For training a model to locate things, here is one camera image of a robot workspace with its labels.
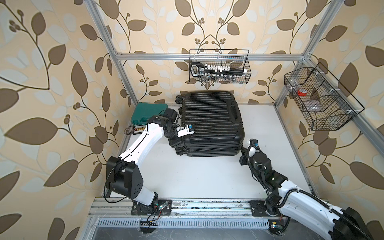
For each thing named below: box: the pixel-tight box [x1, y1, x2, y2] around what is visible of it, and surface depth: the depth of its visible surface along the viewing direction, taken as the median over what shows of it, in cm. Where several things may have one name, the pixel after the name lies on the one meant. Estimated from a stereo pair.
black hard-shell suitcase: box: [175, 91, 246, 158], surface depth 86 cm
